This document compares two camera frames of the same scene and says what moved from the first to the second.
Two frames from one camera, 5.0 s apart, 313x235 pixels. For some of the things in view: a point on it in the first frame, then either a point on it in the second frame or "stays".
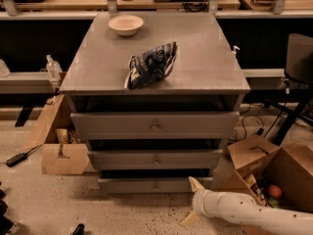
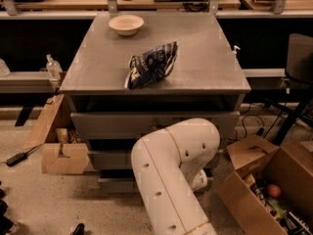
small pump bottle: (234, 52) stays
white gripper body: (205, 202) to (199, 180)
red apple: (275, 191) stays
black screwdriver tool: (16, 160) stays
